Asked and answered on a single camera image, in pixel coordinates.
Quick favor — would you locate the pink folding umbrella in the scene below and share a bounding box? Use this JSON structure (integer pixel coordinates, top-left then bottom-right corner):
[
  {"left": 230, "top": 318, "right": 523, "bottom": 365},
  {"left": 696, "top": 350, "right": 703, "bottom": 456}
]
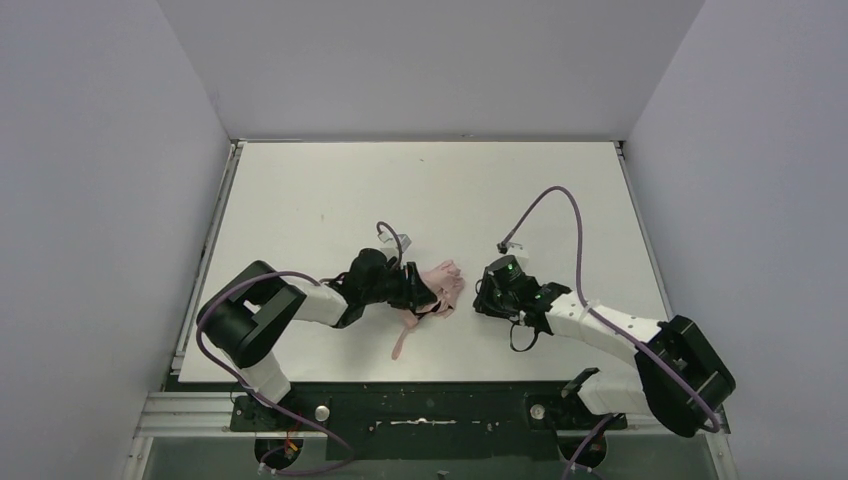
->
[{"left": 391, "top": 260, "right": 466, "bottom": 361}]

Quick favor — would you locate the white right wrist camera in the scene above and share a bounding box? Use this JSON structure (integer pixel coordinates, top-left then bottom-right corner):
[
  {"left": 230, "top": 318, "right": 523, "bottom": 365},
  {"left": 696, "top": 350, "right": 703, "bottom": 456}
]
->
[{"left": 497, "top": 241, "right": 529, "bottom": 264}]

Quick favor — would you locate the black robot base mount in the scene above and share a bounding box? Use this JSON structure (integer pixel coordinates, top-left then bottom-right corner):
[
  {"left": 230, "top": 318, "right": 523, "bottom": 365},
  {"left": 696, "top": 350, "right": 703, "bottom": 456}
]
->
[{"left": 229, "top": 380, "right": 628, "bottom": 469}]

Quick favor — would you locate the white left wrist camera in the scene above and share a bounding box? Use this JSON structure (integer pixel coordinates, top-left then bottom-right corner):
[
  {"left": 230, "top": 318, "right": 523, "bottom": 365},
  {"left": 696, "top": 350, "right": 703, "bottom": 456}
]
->
[{"left": 377, "top": 229, "right": 412, "bottom": 257}]

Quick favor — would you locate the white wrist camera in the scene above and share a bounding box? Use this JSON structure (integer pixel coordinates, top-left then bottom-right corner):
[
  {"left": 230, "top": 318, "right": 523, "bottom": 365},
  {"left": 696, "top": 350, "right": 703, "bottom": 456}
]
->
[
  {"left": 377, "top": 229, "right": 412, "bottom": 257},
  {"left": 497, "top": 241, "right": 529, "bottom": 264}
]

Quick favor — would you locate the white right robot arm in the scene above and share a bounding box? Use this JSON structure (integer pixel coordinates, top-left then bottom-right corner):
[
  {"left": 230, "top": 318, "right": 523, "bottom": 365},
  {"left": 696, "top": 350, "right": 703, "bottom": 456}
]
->
[{"left": 473, "top": 255, "right": 736, "bottom": 437}]

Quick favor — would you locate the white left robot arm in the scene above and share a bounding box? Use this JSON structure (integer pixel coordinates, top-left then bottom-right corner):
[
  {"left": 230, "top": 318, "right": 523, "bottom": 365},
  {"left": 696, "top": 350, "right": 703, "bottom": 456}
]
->
[{"left": 196, "top": 248, "right": 440, "bottom": 406}]

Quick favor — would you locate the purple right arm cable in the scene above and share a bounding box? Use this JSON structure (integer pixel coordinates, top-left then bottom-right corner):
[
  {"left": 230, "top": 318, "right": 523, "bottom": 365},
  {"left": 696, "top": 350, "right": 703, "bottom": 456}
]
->
[{"left": 496, "top": 186, "right": 722, "bottom": 480}]

